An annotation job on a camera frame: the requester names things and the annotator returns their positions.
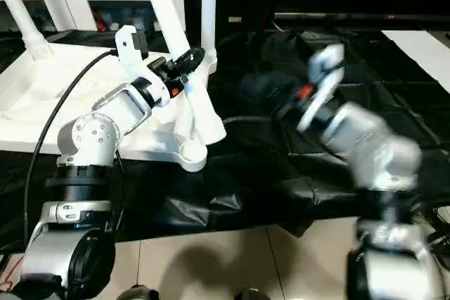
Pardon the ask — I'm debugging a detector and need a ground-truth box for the white plastic table leg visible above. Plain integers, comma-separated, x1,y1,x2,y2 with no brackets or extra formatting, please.
0,0,50,65
200,0,219,74
136,0,226,145

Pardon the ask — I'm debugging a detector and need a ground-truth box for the white plastic table top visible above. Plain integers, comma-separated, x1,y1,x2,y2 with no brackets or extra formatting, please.
0,38,226,174

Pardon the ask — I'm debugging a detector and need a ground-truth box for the black plastic sheet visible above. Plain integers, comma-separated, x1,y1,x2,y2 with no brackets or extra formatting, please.
0,27,450,255

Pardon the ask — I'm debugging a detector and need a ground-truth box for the long black pole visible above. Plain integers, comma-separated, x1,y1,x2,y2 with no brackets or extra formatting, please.
274,11,450,22

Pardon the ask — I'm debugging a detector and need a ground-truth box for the white flat board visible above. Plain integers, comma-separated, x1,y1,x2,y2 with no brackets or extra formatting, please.
381,29,450,92

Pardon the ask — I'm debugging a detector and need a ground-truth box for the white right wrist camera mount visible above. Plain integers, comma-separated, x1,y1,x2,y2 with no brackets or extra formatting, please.
297,43,347,132

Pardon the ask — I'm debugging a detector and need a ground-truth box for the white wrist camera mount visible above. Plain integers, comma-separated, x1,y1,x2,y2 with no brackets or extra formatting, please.
115,25,176,110
297,43,347,132

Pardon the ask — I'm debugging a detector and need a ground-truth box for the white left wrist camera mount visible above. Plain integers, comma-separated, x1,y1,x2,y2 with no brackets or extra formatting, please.
115,25,176,110

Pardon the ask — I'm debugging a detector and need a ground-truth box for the black cable bundle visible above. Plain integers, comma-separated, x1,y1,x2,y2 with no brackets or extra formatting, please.
427,204,450,255

